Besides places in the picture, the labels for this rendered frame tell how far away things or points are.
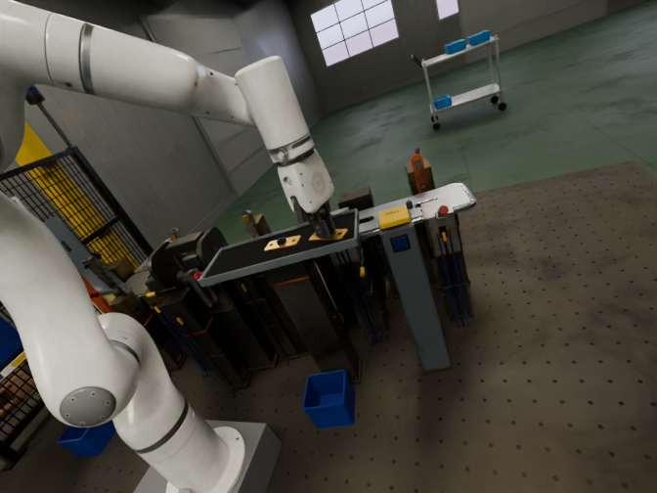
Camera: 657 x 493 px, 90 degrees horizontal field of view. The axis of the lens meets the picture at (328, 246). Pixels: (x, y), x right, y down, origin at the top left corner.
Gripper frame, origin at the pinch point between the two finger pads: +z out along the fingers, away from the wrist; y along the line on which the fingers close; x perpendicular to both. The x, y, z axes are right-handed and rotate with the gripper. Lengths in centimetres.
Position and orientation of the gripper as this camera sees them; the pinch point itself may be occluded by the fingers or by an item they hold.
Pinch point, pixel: (324, 225)
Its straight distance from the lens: 68.5
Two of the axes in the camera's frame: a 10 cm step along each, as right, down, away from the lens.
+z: 3.5, 8.1, 4.7
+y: 4.6, -5.8, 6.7
